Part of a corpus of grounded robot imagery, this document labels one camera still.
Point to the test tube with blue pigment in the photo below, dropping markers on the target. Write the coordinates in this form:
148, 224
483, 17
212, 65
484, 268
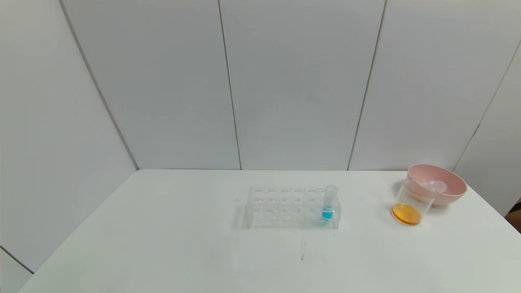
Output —
329, 207

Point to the clear glass beaker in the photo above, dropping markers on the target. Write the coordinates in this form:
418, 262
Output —
411, 203

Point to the pink bowl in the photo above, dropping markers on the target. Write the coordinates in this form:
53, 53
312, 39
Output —
452, 179

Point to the brown wooden furniture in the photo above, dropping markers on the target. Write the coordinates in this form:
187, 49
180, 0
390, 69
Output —
515, 215

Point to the test tube with yellow pigment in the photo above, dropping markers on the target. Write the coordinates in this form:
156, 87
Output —
440, 187

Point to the clear plastic test tube rack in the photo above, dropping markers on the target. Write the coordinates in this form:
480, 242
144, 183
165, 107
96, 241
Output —
281, 207

